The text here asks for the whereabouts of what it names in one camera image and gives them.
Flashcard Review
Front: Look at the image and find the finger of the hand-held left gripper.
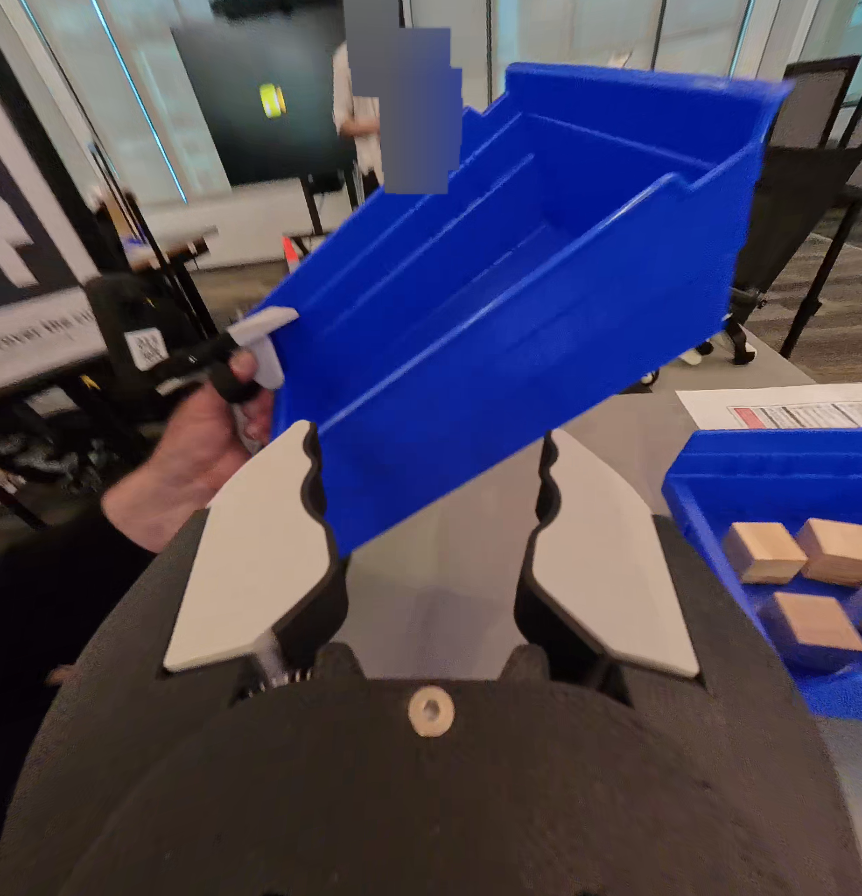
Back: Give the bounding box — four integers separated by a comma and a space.
229, 307, 300, 349
252, 338, 286, 391

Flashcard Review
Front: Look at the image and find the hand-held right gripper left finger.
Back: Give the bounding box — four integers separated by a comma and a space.
162, 420, 349, 674

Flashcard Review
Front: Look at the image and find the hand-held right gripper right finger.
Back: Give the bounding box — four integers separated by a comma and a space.
513, 428, 702, 680

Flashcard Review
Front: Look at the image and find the blue bin with wooden blocks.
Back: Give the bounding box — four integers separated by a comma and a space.
662, 428, 862, 722

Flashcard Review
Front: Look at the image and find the blue plastic bin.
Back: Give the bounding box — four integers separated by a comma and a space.
247, 62, 796, 561

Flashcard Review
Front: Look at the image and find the grey desk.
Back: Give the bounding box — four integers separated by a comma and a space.
336, 325, 862, 896

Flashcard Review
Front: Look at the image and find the person's left hand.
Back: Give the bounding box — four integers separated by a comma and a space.
100, 349, 276, 555

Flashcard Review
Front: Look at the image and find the printed paper sheet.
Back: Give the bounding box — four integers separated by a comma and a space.
676, 384, 862, 431

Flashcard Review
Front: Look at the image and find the black screen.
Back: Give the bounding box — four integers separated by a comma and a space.
170, 17, 358, 189

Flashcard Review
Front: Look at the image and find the black tripod stand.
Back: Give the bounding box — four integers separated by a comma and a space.
781, 70, 862, 358

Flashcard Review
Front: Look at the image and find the black fabric panel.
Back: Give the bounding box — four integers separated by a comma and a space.
733, 55, 862, 295

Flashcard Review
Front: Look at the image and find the black and white wall poster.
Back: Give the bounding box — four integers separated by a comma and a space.
0, 28, 106, 393

